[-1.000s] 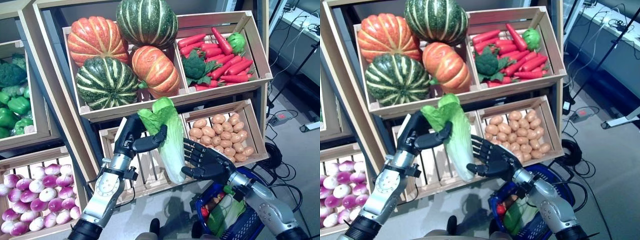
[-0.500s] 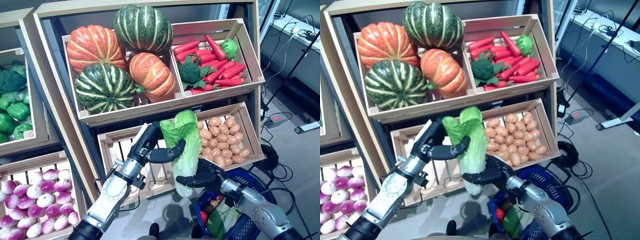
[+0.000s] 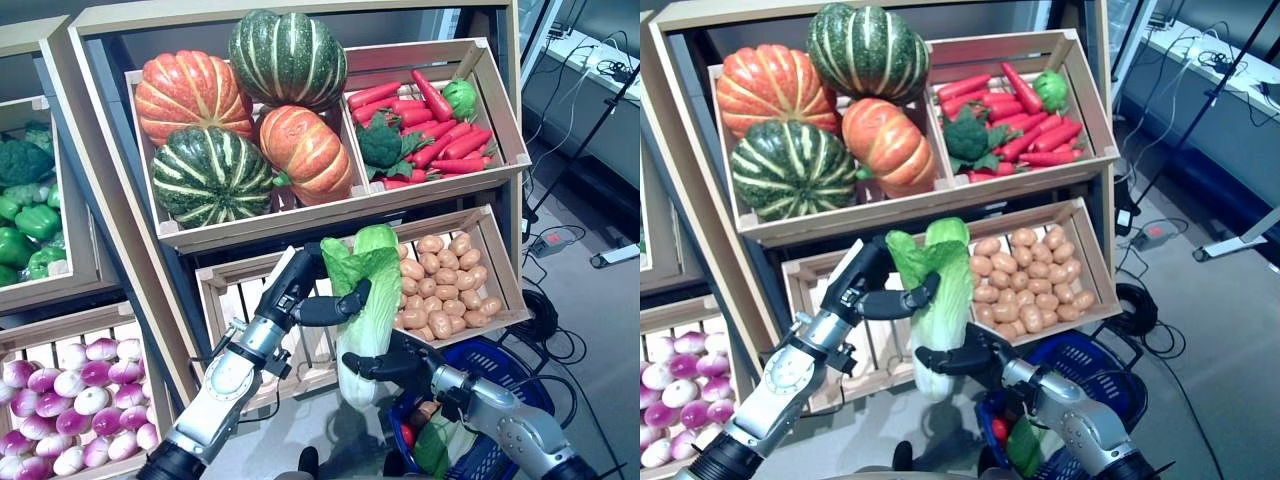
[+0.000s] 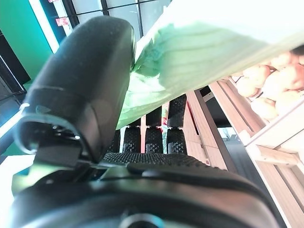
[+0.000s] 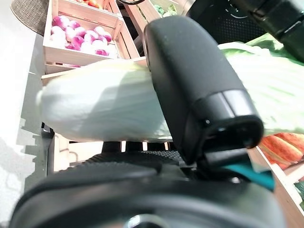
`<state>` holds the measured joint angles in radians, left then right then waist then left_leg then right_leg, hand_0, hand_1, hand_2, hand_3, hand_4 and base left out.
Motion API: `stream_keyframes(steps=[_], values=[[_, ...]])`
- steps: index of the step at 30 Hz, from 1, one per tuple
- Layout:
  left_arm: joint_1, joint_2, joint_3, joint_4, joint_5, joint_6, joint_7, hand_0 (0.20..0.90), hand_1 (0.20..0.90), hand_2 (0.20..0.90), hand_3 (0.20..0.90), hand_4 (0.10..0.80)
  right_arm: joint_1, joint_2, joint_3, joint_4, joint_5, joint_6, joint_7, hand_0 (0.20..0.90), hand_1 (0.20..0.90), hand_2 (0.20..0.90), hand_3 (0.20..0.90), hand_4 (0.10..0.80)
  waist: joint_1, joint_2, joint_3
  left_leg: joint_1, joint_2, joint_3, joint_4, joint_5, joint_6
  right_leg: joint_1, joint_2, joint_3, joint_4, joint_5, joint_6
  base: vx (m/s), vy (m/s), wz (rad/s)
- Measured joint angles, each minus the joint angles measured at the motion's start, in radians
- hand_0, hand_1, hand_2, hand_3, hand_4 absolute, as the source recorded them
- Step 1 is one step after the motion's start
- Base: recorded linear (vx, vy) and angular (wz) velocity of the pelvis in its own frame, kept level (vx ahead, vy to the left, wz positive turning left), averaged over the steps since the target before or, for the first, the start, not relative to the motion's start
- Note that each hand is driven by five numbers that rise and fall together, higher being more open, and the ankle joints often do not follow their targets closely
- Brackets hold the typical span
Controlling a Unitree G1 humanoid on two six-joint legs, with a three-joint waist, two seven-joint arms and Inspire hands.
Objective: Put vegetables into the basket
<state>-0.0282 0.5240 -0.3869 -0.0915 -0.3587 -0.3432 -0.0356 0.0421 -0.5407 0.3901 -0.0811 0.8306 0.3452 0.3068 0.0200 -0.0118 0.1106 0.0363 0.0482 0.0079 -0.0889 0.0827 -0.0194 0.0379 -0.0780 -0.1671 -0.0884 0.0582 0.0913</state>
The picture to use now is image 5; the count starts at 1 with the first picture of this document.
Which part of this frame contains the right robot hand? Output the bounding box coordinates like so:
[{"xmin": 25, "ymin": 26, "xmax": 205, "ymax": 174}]
[{"xmin": 9, "ymin": 14, "xmax": 287, "ymax": 228}]

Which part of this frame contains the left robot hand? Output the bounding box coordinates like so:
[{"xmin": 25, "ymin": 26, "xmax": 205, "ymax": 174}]
[{"xmin": 186, "ymin": 0, "xmax": 304, "ymax": 52}]

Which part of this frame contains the napa cabbage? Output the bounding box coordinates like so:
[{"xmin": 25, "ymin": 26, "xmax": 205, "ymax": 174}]
[{"xmin": 35, "ymin": 33, "xmax": 304, "ymax": 143}]

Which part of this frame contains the wooden crate with red vegetables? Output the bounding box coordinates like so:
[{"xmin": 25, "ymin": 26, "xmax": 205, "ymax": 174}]
[{"xmin": 58, "ymin": 0, "xmax": 122, "ymax": 19}]

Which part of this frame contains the woven wicker basket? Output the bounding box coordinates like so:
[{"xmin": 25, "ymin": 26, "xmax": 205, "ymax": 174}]
[{"xmin": 10, "ymin": 0, "xmax": 50, "ymax": 36}]

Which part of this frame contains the dark green leafy vegetable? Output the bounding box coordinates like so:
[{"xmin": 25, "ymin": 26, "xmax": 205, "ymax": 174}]
[{"xmin": 153, "ymin": 2, "xmax": 167, "ymax": 17}]

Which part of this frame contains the orange ribbed pumpkin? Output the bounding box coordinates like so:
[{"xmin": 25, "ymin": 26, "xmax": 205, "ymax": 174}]
[{"xmin": 258, "ymin": 132, "xmax": 304, "ymax": 171}]

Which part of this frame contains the wooden pumpkin crate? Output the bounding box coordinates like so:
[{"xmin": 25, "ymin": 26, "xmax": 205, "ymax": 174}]
[{"xmin": 255, "ymin": 146, "xmax": 304, "ymax": 226}]

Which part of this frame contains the dark green broccoli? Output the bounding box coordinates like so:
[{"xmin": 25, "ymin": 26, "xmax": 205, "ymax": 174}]
[{"xmin": 294, "ymin": 182, "xmax": 304, "ymax": 199}]

